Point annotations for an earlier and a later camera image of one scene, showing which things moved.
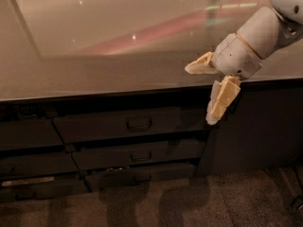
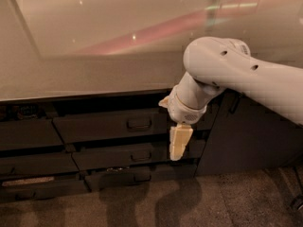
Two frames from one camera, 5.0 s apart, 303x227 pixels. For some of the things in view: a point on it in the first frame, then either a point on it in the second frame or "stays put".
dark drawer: [38, 164] stays put
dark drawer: [110, 179] stays put
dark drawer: [95, 159] stays put
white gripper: [236, 56] → [180, 112]
